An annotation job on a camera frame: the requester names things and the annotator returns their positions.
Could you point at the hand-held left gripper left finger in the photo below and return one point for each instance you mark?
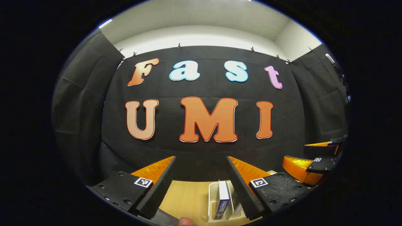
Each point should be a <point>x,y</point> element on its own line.
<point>125,188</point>

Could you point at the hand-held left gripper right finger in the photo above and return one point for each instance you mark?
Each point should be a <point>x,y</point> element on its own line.
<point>276,191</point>

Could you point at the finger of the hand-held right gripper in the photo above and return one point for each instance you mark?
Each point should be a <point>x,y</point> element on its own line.
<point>323,164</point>
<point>326,148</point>

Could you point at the blue picture cover book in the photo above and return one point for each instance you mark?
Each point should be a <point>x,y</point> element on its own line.
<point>223,194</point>

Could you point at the white bookshelf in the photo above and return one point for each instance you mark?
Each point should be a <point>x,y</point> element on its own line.
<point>212,194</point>

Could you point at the ceiling light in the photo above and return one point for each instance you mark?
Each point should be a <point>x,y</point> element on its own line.
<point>105,23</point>

